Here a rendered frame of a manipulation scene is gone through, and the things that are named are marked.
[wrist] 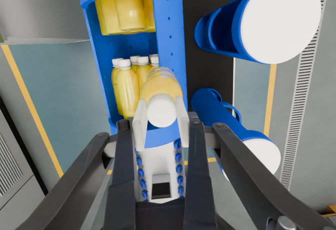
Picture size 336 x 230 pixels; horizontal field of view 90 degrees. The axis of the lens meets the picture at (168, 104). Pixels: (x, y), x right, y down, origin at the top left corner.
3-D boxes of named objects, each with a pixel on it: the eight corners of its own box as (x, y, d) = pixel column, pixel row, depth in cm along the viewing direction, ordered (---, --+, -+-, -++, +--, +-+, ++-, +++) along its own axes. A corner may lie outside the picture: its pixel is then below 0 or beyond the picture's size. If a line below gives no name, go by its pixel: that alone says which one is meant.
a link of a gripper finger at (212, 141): (192, 136, 13) (229, 133, 13) (184, 112, 18) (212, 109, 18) (192, 151, 14) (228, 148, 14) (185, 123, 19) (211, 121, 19)
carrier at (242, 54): (221, 8, 134) (188, 23, 138) (315, -43, 53) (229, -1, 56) (231, 42, 144) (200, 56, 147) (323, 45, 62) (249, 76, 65)
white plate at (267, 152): (259, 192, 86) (257, 190, 87) (293, 150, 78) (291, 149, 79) (212, 177, 81) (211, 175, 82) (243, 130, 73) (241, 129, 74)
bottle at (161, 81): (179, 70, 40) (194, 90, 22) (171, 98, 42) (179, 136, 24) (150, 63, 39) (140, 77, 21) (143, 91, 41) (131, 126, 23)
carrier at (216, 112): (210, 118, 169) (225, 94, 161) (258, 191, 88) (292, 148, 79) (185, 108, 164) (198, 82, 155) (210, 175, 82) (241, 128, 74)
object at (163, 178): (152, 178, 94) (151, 203, 80) (151, 172, 93) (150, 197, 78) (170, 176, 94) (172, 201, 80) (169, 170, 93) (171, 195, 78)
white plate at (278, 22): (317, -43, 52) (314, -41, 53) (232, -1, 55) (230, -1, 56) (325, 44, 61) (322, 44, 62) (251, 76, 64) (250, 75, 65)
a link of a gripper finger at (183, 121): (180, 119, 15) (189, 118, 15) (175, 96, 21) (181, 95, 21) (182, 148, 16) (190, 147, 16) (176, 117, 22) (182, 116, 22)
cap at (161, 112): (179, 98, 22) (180, 102, 21) (172, 123, 24) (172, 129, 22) (150, 91, 22) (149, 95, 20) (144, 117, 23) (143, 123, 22)
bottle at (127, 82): (127, 124, 56) (116, 68, 49) (122, 116, 62) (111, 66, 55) (146, 118, 59) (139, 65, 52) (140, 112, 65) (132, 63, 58)
